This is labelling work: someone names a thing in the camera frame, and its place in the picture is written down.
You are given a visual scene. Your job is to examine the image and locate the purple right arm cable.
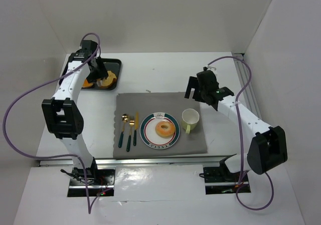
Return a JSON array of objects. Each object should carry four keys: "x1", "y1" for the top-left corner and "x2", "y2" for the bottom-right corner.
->
[{"x1": 205, "y1": 56, "x2": 275, "y2": 210}]

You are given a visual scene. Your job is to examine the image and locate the aluminium rail front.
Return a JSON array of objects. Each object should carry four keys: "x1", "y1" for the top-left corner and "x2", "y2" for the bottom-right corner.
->
[{"x1": 37, "y1": 156, "x2": 231, "y2": 167}]

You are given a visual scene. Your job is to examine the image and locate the black food tray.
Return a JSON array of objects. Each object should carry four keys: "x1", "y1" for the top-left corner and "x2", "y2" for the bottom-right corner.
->
[{"x1": 82, "y1": 58, "x2": 122, "y2": 91}]

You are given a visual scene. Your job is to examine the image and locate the gold fork green handle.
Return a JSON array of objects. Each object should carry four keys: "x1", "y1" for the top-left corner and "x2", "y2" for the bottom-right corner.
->
[{"x1": 126, "y1": 116, "x2": 135, "y2": 152}]

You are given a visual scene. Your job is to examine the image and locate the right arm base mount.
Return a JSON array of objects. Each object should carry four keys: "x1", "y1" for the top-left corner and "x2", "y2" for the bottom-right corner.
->
[{"x1": 199, "y1": 155, "x2": 251, "y2": 195}]

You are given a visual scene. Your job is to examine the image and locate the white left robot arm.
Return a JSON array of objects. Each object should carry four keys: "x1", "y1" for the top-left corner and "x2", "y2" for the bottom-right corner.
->
[{"x1": 42, "y1": 40, "x2": 108, "y2": 180}]

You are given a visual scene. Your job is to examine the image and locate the gold spoon green handle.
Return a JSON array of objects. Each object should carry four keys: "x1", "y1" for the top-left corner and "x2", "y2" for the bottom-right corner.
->
[{"x1": 118, "y1": 114, "x2": 129, "y2": 148}]

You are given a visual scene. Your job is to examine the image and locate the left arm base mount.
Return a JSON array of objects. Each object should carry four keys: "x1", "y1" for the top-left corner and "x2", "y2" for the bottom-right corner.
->
[{"x1": 60, "y1": 169, "x2": 115, "y2": 197}]

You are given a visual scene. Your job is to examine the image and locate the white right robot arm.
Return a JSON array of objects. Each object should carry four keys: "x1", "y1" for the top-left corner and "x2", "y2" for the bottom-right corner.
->
[{"x1": 185, "y1": 69, "x2": 288, "y2": 175}]

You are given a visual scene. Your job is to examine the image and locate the gold knife green handle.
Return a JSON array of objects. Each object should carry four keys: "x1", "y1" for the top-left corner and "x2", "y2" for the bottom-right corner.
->
[{"x1": 133, "y1": 112, "x2": 139, "y2": 146}]

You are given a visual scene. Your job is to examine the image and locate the orange glazed donut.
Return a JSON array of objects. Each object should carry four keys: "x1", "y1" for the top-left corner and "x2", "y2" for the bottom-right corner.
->
[{"x1": 155, "y1": 121, "x2": 176, "y2": 138}]

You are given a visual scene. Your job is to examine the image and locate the aluminium rail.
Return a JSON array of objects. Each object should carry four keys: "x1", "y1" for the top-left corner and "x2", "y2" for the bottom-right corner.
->
[
  {"x1": 37, "y1": 156, "x2": 231, "y2": 167},
  {"x1": 234, "y1": 59, "x2": 261, "y2": 119}
]

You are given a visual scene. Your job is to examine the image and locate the white plate green rim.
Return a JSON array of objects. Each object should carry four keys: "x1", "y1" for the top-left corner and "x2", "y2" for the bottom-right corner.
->
[{"x1": 139, "y1": 112, "x2": 180, "y2": 150}]

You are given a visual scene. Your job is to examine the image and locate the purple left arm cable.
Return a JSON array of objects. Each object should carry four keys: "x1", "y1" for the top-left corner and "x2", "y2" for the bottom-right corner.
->
[{"x1": 2, "y1": 33, "x2": 113, "y2": 214}]

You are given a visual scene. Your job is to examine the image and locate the light green mug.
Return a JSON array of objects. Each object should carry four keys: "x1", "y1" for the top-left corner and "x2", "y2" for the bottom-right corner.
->
[{"x1": 182, "y1": 108, "x2": 200, "y2": 134}]

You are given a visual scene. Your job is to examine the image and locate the orange round bun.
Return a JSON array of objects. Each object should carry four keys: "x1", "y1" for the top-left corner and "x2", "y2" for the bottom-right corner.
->
[{"x1": 82, "y1": 79, "x2": 94, "y2": 88}]

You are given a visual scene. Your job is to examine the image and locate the bread slice with crust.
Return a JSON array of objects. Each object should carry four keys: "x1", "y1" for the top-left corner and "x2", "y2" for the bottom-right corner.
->
[{"x1": 99, "y1": 71, "x2": 117, "y2": 89}]

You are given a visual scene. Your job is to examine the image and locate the grey placemat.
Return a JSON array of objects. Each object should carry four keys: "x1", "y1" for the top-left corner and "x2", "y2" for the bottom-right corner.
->
[{"x1": 113, "y1": 92, "x2": 208, "y2": 159}]

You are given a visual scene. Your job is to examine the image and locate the aluminium rail right side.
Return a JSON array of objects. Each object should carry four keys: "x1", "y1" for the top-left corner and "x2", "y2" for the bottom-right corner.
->
[{"x1": 234, "y1": 59, "x2": 261, "y2": 119}]

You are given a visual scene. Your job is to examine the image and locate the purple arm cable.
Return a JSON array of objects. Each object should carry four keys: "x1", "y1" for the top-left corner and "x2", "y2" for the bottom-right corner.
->
[
  {"x1": 205, "y1": 56, "x2": 275, "y2": 210},
  {"x1": 2, "y1": 33, "x2": 113, "y2": 214}
]

